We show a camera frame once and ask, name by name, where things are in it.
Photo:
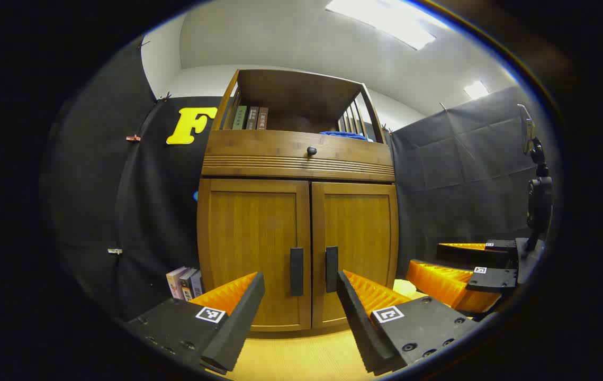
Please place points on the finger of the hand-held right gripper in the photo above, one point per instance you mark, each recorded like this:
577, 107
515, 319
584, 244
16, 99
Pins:
470, 256
486, 280

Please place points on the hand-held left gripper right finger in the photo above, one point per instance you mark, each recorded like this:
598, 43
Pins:
357, 323

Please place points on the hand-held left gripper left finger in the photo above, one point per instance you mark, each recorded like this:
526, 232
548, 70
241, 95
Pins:
240, 328

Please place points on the wooden cabinet door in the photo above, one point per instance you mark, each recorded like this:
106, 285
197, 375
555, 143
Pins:
359, 233
248, 238

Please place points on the wooden double-door shoe cabinet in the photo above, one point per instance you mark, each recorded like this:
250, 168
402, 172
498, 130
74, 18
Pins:
259, 84

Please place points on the black phone stand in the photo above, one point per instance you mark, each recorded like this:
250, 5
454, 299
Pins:
540, 203

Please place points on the pale yellow crumpled object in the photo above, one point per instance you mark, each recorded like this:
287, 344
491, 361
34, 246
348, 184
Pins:
404, 288

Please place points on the grey-blue book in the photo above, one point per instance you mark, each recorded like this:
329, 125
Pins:
198, 283

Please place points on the black book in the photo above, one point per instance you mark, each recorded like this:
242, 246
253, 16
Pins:
187, 286

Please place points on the black backdrop cloth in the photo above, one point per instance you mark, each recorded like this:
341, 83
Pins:
465, 169
153, 201

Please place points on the small ceiling light panel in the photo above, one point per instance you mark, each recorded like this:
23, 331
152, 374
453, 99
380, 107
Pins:
476, 90

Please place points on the blue cloth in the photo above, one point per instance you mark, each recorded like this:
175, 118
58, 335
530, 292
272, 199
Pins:
343, 136

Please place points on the wooden ribbed drawer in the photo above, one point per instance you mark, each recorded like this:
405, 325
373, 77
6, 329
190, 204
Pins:
259, 151

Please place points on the dark brown book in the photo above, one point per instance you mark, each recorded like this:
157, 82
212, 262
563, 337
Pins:
252, 118

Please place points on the light brown book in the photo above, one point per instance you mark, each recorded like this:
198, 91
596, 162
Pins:
262, 118

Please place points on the dark clip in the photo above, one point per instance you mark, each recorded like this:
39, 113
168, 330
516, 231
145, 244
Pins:
164, 97

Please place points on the large ceiling light panel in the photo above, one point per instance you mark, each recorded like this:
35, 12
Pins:
386, 21

